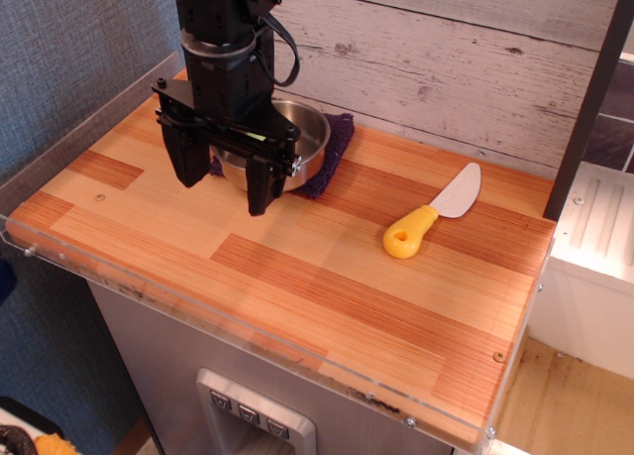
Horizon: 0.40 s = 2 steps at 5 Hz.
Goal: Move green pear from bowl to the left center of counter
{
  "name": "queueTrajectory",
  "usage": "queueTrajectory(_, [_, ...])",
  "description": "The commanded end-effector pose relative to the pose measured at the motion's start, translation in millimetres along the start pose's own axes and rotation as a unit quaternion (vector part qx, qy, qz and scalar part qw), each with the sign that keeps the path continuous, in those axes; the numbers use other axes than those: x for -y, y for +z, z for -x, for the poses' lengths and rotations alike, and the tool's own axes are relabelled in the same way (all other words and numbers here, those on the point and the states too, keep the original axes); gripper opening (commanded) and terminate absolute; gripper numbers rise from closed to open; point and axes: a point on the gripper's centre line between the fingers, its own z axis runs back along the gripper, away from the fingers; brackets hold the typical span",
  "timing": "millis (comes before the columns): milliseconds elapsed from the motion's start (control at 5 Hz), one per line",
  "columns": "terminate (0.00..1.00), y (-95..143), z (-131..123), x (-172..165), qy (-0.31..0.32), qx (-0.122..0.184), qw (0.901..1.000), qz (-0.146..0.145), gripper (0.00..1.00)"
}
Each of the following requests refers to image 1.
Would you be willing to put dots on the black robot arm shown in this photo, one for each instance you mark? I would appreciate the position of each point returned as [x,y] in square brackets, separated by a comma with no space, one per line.
[233,24]

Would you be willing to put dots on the yellow handled toy knife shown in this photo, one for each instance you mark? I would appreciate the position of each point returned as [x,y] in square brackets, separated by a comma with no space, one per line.
[403,238]

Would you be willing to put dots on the stainless steel pan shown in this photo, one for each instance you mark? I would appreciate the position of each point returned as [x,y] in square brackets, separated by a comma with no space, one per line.
[313,140]

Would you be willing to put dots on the orange object bottom left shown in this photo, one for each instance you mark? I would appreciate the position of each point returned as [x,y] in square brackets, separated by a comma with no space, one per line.
[52,444]

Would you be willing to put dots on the dark right frame post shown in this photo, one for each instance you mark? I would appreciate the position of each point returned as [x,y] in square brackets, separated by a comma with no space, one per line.
[606,63]

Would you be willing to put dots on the purple knitted cloth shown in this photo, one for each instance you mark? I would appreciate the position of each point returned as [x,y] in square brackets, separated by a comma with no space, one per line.
[342,132]

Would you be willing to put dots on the white toy sink unit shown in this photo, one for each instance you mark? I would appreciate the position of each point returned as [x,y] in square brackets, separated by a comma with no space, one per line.
[584,305]

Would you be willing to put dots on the clear acrylic edge guard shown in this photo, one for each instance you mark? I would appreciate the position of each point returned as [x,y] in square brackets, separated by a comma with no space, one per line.
[337,308]

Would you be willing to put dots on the silver toy fridge cabinet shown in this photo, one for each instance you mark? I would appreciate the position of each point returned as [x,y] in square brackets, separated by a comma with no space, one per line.
[207,396]

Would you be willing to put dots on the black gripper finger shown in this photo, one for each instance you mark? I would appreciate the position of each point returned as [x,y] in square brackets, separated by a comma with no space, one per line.
[188,151]
[265,183]

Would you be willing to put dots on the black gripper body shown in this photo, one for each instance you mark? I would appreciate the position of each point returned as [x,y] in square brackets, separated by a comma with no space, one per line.
[229,92]

